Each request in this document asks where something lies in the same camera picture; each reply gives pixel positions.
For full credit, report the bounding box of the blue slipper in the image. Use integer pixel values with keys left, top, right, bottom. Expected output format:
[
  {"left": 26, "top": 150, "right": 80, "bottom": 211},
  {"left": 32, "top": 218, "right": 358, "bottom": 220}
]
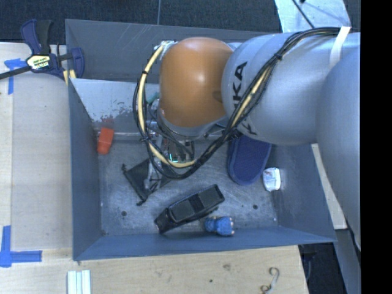
[{"left": 226, "top": 135, "right": 273, "bottom": 186}]

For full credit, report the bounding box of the white packet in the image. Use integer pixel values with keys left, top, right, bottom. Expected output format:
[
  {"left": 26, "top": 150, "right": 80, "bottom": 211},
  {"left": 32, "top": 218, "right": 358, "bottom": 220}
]
[{"left": 262, "top": 167, "right": 282, "bottom": 192}]

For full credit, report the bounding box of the grey metal bin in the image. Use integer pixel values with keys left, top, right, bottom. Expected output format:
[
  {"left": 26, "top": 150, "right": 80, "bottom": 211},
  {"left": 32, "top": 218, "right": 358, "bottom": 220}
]
[{"left": 64, "top": 18, "right": 338, "bottom": 262}]

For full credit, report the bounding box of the small orange block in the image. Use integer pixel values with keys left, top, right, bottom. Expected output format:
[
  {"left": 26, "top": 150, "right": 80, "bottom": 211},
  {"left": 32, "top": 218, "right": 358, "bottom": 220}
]
[{"left": 97, "top": 127, "right": 115, "bottom": 156}]

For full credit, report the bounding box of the black cloth pouch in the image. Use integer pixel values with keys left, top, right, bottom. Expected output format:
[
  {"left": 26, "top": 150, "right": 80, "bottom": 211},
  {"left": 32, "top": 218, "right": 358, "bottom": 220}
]
[{"left": 121, "top": 157, "right": 172, "bottom": 206}]

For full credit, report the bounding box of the black stapler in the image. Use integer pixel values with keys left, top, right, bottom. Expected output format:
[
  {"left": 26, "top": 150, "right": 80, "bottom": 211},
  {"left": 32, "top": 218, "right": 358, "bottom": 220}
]
[{"left": 154, "top": 184, "right": 225, "bottom": 235}]

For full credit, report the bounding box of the blue toy animal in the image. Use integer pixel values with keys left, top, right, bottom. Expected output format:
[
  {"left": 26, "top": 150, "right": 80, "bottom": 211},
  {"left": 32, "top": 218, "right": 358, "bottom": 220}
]
[{"left": 204, "top": 216, "right": 236, "bottom": 237}]

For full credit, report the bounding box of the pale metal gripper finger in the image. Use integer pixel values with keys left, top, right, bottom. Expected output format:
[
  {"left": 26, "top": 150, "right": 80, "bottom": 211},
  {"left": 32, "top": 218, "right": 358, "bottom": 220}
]
[
  {"left": 147, "top": 159, "right": 156, "bottom": 192},
  {"left": 154, "top": 162, "right": 164, "bottom": 187}
]

